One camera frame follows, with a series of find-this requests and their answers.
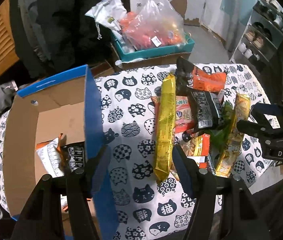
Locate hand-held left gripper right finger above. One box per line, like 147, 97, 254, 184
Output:
172, 144, 273, 240

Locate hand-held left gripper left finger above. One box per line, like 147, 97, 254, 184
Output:
10, 145, 112, 240

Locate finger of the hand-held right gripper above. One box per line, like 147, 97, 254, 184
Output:
249, 102, 283, 130
236, 119, 283, 143

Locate patterned yellow long snack packet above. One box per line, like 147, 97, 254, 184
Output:
215, 93, 251, 178

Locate orange peanut snack packet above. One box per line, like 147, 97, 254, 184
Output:
171, 134, 210, 170

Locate green snack packet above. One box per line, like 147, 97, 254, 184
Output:
209, 101, 237, 153

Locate plain yellow long snack packet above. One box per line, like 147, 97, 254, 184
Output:
153, 73, 177, 182

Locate red snack packet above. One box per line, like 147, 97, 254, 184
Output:
151, 95, 197, 133

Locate orange black snack packet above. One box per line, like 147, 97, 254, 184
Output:
175, 56, 228, 98

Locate blue cardboard box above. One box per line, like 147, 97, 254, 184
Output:
3, 64, 121, 240

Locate cat print tablecloth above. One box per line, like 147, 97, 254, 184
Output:
0, 64, 283, 240

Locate white orange snack packet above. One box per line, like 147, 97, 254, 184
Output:
36, 134, 68, 178

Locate white shoes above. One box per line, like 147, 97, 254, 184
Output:
238, 42, 260, 60

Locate beige shoes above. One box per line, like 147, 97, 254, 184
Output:
245, 31, 265, 48

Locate white shoe rack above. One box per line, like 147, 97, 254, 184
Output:
230, 0, 283, 73

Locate small brown cardboard box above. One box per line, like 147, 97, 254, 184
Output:
90, 57, 118, 77

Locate large brown cardboard box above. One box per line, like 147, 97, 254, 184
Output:
114, 51, 192, 72

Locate teal box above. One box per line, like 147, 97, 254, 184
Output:
110, 31, 195, 62

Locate clear plastic bag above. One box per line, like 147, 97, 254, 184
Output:
122, 0, 185, 52

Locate black jacket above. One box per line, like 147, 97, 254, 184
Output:
9, 0, 122, 78

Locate black white carton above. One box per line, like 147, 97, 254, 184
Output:
120, 0, 144, 13

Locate white drawstring bag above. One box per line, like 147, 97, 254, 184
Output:
85, 0, 128, 40

